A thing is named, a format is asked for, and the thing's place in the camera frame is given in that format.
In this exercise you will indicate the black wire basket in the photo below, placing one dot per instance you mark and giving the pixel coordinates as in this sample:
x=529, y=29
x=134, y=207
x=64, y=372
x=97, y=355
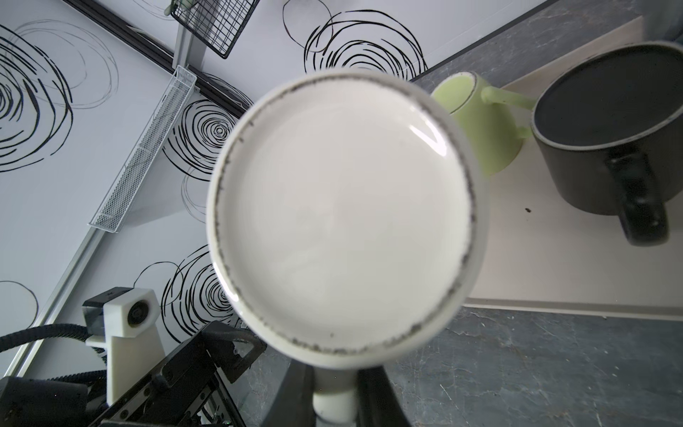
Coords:
x=216, y=23

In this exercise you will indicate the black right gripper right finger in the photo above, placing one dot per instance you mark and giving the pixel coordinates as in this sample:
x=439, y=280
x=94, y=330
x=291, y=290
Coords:
x=378, y=403

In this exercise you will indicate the light green mug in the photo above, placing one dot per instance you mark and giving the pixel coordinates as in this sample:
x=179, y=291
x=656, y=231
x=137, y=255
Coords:
x=483, y=112

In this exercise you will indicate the black mug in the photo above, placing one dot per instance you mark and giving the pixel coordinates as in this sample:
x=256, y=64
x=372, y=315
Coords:
x=610, y=131

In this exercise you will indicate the white mesh wall shelf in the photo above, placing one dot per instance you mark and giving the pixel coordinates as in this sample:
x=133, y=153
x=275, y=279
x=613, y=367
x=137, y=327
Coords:
x=114, y=207

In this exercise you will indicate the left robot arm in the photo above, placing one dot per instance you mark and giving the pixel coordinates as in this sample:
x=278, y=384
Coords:
x=74, y=400

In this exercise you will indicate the white mug red inside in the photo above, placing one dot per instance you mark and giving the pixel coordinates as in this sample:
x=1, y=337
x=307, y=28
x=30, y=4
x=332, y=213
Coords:
x=347, y=221

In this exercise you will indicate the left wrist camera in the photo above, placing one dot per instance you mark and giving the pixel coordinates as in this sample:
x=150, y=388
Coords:
x=123, y=323

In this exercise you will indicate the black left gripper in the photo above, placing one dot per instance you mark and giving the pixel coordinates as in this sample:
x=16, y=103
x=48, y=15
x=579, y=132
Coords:
x=184, y=388

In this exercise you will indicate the beige plastic tray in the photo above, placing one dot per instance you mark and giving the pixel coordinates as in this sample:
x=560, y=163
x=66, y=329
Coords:
x=544, y=255

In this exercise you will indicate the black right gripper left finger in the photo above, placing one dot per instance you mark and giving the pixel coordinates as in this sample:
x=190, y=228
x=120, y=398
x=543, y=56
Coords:
x=293, y=404

